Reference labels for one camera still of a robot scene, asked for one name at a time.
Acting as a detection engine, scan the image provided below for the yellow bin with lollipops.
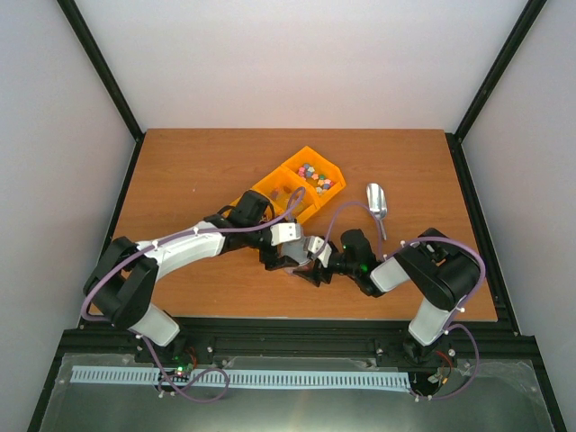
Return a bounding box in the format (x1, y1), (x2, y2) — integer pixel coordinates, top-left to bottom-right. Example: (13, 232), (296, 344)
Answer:
(230, 195), (242, 207)

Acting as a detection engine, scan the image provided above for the clear plastic cup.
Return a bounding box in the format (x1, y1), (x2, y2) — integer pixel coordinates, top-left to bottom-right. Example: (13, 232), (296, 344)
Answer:
(284, 265), (314, 278)

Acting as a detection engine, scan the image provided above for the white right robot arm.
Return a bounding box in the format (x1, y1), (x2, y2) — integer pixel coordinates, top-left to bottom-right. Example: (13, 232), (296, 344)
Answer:
(293, 228), (486, 347)

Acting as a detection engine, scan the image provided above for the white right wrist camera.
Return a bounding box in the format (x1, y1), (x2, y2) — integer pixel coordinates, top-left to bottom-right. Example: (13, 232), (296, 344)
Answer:
(308, 236), (337, 268)

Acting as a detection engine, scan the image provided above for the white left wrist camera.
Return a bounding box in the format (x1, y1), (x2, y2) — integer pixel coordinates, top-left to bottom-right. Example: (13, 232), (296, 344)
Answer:
(270, 222), (302, 247)

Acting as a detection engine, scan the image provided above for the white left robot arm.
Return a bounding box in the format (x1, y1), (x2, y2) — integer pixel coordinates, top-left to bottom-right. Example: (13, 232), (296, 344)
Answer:
(81, 189), (303, 363)

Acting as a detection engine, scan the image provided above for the round clear cup lid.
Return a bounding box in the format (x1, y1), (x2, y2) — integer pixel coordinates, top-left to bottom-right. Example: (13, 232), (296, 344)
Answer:
(281, 236), (311, 266)

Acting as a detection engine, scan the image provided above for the yellow bin with star candies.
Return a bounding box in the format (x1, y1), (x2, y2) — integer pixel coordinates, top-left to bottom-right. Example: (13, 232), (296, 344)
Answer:
(281, 146), (347, 208)

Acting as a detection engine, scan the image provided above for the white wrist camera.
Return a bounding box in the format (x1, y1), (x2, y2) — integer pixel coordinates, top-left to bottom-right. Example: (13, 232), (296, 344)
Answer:
(308, 236), (337, 268)
(270, 222), (302, 247)

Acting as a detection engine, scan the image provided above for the silver metal scoop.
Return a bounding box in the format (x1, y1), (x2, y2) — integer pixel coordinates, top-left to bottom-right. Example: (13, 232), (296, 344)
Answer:
(366, 183), (388, 240)

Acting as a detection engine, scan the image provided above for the yellow bin with popsicle candies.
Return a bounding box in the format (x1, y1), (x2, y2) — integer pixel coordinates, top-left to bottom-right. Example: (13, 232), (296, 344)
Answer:
(252, 166), (320, 223)

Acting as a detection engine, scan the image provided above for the black aluminium frame rail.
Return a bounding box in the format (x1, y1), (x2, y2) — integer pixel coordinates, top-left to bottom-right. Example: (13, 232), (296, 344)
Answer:
(57, 317), (540, 362)

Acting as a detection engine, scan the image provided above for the light blue slotted cable duct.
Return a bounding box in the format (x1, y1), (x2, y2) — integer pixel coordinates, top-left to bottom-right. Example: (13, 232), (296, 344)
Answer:
(69, 365), (410, 392)

